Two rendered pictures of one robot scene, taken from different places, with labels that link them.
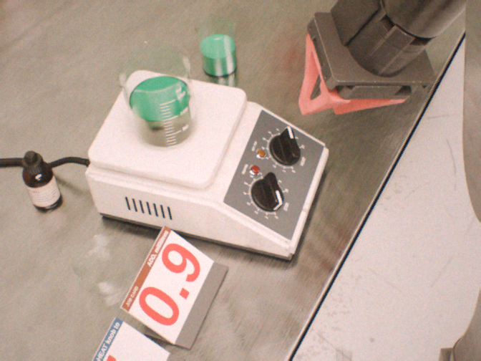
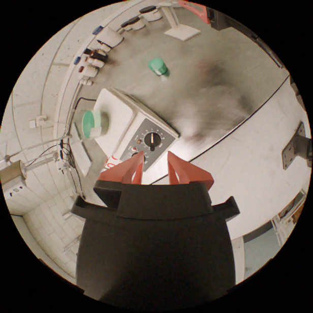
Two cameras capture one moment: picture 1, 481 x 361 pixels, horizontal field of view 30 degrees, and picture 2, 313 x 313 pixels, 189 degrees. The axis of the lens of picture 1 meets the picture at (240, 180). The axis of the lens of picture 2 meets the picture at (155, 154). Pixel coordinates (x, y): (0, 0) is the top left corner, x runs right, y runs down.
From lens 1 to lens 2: 0.78 m
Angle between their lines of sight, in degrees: 64
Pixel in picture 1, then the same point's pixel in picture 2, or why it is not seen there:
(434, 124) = (231, 141)
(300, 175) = (156, 151)
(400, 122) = (220, 132)
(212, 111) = (116, 120)
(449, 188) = (214, 173)
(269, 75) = (177, 79)
